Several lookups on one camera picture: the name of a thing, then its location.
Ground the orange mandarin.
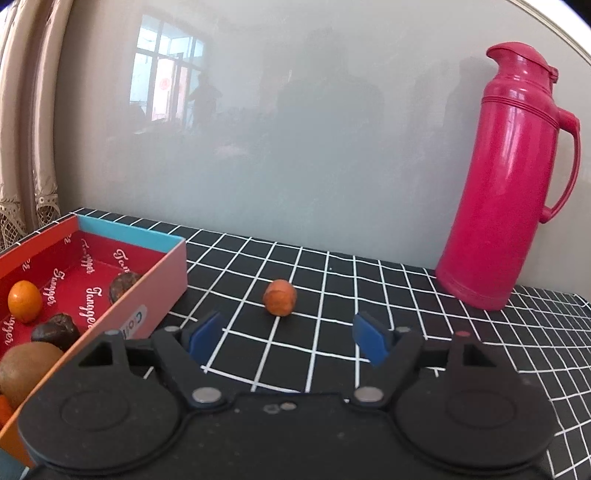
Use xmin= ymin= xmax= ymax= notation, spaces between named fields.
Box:
xmin=8 ymin=281 xmax=43 ymax=323

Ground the brown kiwi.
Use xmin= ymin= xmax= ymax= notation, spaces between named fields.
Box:
xmin=0 ymin=342 xmax=64 ymax=409

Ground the black white grid tablecloth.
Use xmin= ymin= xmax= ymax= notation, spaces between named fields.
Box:
xmin=60 ymin=208 xmax=591 ymax=480

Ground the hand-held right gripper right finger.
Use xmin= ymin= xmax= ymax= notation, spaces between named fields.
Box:
xmin=349 ymin=312 xmax=495 ymax=409

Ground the beige lace curtain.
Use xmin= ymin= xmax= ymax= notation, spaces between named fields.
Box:
xmin=0 ymin=0 xmax=77 ymax=252

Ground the pink thermos jug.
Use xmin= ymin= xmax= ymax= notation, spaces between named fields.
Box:
xmin=435 ymin=41 xmax=581 ymax=311

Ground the dark wrinkled round fruit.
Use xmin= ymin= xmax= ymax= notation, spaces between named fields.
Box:
xmin=31 ymin=313 xmax=79 ymax=352
xmin=109 ymin=272 xmax=143 ymax=305

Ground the colourful cardboard box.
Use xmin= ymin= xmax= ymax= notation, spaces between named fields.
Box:
xmin=0 ymin=213 xmax=188 ymax=469

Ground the small reddish-orange fruit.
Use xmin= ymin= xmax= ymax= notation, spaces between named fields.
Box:
xmin=263 ymin=279 xmax=296 ymax=317

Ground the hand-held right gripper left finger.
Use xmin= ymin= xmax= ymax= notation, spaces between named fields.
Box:
xmin=78 ymin=310 xmax=229 ymax=409

